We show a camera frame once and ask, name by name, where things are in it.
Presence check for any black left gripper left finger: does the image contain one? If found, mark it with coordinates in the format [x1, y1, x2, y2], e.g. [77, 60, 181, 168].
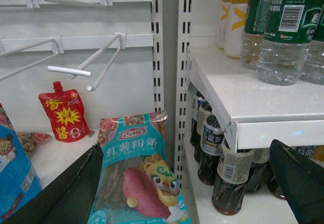
[3, 144, 103, 223]

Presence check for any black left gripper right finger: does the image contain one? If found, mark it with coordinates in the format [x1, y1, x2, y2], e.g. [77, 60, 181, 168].
[269, 139, 323, 223]

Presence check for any green label water bottle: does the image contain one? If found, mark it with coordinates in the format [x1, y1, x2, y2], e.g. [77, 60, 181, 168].
[256, 0, 323, 86]

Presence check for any white metal upper shelf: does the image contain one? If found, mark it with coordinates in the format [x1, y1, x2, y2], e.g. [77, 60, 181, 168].
[187, 36, 323, 151]

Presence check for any far left water bottle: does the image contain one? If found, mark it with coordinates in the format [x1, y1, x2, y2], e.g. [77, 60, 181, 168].
[240, 0, 271, 70]

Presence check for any oolong tea bottle behind finger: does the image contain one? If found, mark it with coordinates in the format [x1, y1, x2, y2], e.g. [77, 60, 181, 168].
[245, 148, 269, 193]

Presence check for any blue snack bag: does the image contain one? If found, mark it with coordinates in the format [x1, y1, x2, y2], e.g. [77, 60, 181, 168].
[1, 126, 42, 222]

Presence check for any front oolong tea bottle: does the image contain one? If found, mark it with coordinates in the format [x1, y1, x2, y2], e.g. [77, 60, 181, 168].
[212, 139, 254, 215]

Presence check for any teal sweet potato noodle bag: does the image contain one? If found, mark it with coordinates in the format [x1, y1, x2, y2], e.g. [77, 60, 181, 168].
[88, 111, 191, 223]

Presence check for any floral snack bag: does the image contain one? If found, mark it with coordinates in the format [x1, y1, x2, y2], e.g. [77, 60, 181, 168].
[1, 104, 51, 156]

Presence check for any red sauce pouch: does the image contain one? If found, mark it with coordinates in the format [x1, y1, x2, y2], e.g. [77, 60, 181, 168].
[38, 81, 91, 143]

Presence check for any rear oolong tea bottle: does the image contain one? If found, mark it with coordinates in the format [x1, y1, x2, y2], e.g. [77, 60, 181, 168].
[190, 91, 206, 146]

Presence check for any white left peg hook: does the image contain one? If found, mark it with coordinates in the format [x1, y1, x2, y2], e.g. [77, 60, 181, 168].
[1, 37, 64, 81]

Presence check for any white double prong peg hook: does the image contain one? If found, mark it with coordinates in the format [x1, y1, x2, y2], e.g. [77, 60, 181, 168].
[48, 32, 126, 92]

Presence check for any white yellow drink bottle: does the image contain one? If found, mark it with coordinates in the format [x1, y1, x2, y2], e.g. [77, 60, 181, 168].
[224, 0, 249, 59]
[218, 0, 230, 50]

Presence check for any rear white yellow drink bottle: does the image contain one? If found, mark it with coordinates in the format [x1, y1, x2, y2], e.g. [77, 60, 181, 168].
[218, 0, 230, 50]

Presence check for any white slotted upright post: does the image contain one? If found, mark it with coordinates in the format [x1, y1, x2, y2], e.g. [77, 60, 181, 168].
[151, 0, 190, 188]

